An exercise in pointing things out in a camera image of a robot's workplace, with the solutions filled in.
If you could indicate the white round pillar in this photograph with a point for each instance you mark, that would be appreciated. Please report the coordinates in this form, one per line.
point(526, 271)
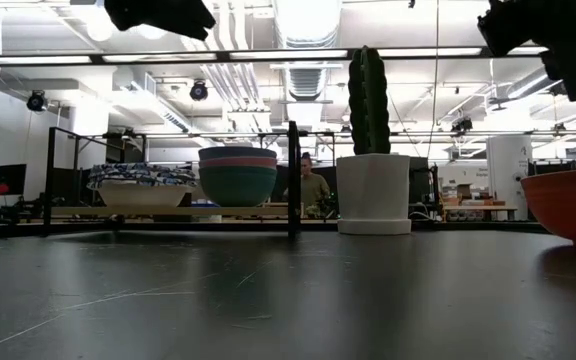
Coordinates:
point(508, 170)

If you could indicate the red plastic bowl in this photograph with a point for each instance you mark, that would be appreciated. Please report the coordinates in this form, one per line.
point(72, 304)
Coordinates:
point(573, 210)

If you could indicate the green plastic bowl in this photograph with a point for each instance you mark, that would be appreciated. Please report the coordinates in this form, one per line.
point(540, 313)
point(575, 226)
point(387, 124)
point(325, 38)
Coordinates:
point(238, 187)

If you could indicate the black aluminium table frame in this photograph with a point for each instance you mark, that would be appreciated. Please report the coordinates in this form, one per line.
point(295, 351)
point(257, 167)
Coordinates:
point(223, 55)

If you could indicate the dark computer monitor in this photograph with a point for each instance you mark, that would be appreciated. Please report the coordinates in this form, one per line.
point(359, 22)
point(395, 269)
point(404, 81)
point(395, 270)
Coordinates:
point(10, 177)

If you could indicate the person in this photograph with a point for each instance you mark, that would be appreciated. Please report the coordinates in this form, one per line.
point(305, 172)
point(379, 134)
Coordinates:
point(314, 187)

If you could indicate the blue plastic bowl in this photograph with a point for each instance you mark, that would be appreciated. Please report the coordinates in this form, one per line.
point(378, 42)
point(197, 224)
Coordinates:
point(238, 152)

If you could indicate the pink plastic bowl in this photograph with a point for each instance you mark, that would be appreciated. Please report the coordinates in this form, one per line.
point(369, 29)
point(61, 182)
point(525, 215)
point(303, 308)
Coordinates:
point(238, 162)

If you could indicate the black table mat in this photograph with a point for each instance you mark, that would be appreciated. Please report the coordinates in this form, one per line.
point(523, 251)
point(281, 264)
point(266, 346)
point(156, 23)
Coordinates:
point(318, 300)

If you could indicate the low table with boxes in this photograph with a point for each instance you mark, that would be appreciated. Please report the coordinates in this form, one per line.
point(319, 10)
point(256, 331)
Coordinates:
point(478, 206)

